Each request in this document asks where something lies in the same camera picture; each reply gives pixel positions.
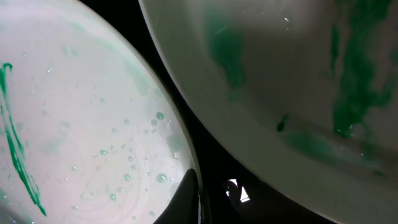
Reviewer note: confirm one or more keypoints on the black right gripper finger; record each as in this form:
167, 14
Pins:
184, 205

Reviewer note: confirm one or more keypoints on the white plate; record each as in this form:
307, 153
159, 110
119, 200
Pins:
89, 134

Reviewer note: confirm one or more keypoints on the green rimmed plate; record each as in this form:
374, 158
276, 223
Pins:
303, 93

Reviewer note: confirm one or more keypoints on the black round tray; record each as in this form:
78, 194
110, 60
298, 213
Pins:
232, 193

